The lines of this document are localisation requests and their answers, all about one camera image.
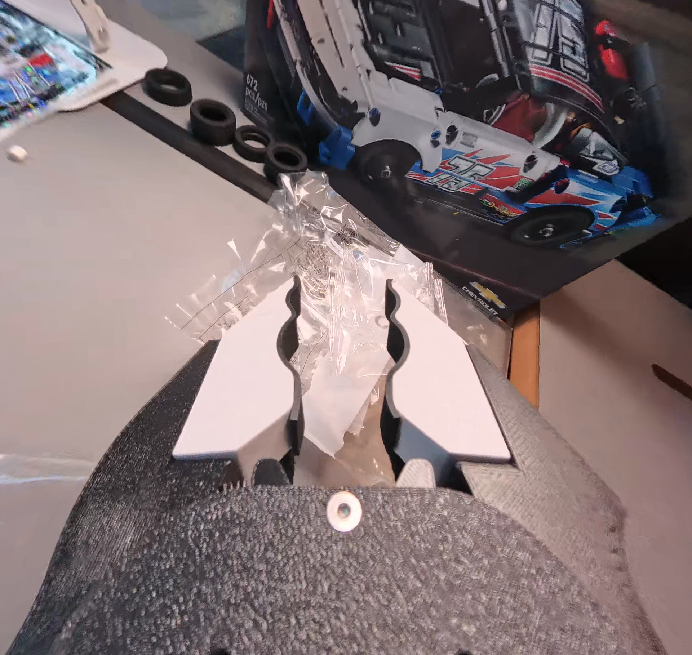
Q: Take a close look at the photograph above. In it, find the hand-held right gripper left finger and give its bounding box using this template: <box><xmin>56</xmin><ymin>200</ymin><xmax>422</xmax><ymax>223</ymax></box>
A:
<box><xmin>172</xmin><ymin>276</ymin><xmax>305</xmax><ymax>473</ymax></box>

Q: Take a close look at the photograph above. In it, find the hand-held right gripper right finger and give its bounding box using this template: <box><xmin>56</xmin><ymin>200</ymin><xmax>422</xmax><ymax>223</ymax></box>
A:
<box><xmin>381</xmin><ymin>279</ymin><xmax>513</xmax><ymax>477</ymax></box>

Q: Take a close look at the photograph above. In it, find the clear bag of lego parts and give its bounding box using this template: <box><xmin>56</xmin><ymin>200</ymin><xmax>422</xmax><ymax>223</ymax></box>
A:
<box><xmin>164</xmin><ymin>232</ymin><xmax>451</xmax><ymax>459</ymax></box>

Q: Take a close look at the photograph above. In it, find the black lego set box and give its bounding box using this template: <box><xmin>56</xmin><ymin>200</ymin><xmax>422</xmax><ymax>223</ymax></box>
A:
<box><xmin>242</xmin><ymin>0</ymin><xmax>692</xmax><ymax>322</ymax></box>

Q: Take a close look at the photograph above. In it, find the grey side table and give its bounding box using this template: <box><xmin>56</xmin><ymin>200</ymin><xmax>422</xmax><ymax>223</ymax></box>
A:
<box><xmin>507</xmin><ymin>258</ymin><xmax>692</xmax><ymax>655</ymax></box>

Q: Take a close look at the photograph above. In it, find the holographic sticker sheet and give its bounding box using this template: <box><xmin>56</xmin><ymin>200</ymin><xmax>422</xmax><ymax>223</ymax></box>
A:
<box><xmin>0</xmin><ymin>0</ymin><xmax>112</xmax><ymax>143</ymax></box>

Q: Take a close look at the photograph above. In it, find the metal rod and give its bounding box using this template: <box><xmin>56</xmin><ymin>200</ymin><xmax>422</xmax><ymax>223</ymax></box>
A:
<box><xmin>45</xmin><ymin>0</ymin><xmax>112</xmax><ymax>54</ymax></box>

